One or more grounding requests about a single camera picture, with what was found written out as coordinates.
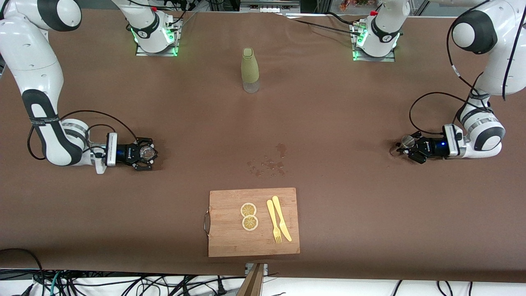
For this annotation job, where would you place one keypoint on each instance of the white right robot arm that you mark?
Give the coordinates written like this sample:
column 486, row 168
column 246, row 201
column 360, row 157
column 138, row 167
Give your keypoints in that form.
column 33, row 61

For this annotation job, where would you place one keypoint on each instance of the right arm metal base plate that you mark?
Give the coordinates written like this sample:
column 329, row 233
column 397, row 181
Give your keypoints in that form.
column 156, row 54

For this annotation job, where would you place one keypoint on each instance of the yellow plastic fork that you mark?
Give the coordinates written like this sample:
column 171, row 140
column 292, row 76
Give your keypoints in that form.
column 272, row 218

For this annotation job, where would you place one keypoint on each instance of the wooden cutting board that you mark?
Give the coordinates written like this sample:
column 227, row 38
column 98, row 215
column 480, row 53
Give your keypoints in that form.
column 230, row 238

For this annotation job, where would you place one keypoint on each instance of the steel double jigger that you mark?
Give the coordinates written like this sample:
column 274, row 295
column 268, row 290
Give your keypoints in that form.
column 407, row 141

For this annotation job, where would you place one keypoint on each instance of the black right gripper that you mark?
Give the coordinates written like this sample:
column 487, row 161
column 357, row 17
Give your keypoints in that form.
column 125, row 152

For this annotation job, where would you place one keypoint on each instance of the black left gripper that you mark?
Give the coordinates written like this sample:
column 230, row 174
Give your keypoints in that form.
column 430, row 148

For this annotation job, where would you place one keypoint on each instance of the grey electrical box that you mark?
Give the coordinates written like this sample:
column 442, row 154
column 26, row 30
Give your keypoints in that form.
column 269, row 5

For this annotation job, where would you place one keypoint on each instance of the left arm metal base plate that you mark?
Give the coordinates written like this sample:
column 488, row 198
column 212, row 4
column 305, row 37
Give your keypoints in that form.
column 374, row 59

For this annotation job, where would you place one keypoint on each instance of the upright support post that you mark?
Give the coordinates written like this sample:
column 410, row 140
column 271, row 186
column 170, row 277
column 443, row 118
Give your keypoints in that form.
column 252, row 283

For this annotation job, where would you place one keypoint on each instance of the yellow lemon slice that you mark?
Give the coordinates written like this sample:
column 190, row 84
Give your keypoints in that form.
column 248, row 209
column 250, row 223

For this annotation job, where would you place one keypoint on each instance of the brown table cover sheet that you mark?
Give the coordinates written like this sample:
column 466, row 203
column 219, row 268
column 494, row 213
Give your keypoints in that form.
column 102, row 205

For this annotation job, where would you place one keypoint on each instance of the clear glass measuring cup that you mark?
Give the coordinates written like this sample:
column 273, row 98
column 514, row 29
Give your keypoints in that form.
column 146, row 153

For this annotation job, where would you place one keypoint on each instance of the metal post bracket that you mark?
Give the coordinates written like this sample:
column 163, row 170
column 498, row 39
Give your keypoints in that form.
column 265, row 268

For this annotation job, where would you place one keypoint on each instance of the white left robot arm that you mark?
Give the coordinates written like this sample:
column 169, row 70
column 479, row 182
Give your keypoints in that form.
column 501, row 74

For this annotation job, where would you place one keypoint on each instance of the green sleeved glass bottle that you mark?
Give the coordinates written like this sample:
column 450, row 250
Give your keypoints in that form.
column 250, row 68

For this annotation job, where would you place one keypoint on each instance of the yellow plastic knife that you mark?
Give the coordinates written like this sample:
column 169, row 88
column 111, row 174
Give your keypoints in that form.
column 279, row 213

